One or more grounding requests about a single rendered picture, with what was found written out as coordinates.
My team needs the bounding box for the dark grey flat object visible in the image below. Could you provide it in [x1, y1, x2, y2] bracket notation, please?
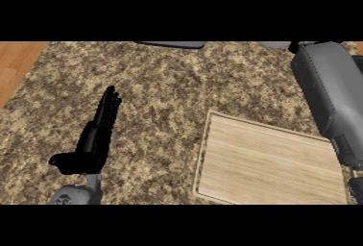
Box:
[133, 40, 206, 50]

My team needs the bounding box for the pale grey flat object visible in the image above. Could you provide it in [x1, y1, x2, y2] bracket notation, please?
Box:
[257, 40, 294, 50]

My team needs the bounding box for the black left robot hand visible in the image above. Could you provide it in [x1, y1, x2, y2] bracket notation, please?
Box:
[49, 85, 124, 176]

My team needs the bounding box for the pale wooden tray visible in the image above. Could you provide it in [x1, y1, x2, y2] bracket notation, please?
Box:
[192, 109, 349, 206]

